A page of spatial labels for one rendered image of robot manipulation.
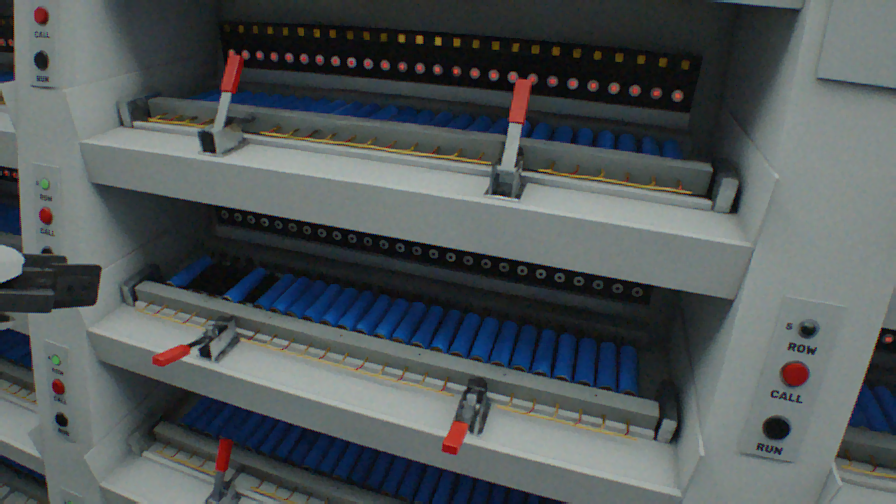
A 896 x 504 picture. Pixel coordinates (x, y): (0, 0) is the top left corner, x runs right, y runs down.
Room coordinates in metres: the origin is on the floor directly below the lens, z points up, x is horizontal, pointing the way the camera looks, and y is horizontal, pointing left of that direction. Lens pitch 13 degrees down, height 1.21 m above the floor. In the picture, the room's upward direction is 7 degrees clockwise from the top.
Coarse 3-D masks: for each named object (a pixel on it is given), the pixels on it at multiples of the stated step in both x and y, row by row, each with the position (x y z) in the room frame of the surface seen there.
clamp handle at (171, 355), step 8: (208, 328) 0.44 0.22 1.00; (208, 336) 0.45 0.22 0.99; (192, 344) 0.42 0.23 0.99; (200, 344) 0.43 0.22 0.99; (168, 352) 0.40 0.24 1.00; (176, 352) 0.40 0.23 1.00; (184, 352) 0.41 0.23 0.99; (152, 360) 0.38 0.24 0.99; (160, 360) 0.38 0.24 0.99; (168, 360) 0.39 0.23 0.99; (176, 360) 0.40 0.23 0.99
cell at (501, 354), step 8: (504, 328) 0.49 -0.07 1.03; (512, 328) 0.49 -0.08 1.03; (504, 336) 0.48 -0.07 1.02; (512, 336) 0.48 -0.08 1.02; (496, 344) 0.47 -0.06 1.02; (504, 344) 0.46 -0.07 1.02; (512, 344) 0.47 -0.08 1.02; (496, 352) 0.45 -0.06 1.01; (504, 352) 0.45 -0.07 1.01; (496, 360) 0.44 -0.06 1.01; (504, 360) 0.44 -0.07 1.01
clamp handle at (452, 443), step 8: (472, 400) 0.38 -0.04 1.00; (464, 408) 0.38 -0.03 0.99; (472, 408) 0.38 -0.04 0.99; (464, 416) 0.36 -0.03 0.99; (472, 416) 0.37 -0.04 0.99; (456, 424) 0.35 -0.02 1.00; (464, 424) 0.35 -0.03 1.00; (448, 432) 0.33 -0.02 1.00; (456, 432) 0.34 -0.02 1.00; (464, 432) 0.34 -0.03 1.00; (448, 440) 0.32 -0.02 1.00; (456, 440) 0.32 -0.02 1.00; (448, 448) 0.32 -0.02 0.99; (456, 448) 0.32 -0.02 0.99
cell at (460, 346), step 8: (464, 320) 0.50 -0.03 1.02; (472, 320) 0.50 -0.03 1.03; (480, 320) 0.51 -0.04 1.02; (464, 328) 0.48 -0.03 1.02; (472, 328) 0.49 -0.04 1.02; (456, 336) 0.48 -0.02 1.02; (464, 336) 0.47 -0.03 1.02; (472, 336) 0.48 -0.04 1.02; (456, 344) 0.46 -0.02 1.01; (464, 344) 0.46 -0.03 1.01; (456, 352) 0.45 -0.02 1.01; (464, 352) 0.45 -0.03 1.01
